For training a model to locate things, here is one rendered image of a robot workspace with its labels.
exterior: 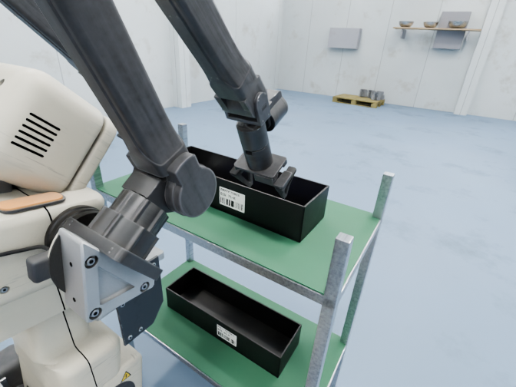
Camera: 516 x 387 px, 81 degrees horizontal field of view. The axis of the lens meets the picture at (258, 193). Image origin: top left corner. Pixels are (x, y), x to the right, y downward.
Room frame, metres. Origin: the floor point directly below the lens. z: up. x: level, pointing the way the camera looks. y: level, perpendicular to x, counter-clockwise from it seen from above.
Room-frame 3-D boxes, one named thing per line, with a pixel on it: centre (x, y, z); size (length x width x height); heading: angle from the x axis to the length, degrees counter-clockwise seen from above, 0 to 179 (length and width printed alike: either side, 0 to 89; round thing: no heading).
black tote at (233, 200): (0.90, 0.07, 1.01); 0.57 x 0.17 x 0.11; 58
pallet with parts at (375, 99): (9.34, -2.82, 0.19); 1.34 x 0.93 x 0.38; 60
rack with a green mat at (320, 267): (0.90, 0.09, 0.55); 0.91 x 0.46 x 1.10; 59
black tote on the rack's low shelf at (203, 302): (0.90, 0.09, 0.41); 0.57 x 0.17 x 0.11; 59
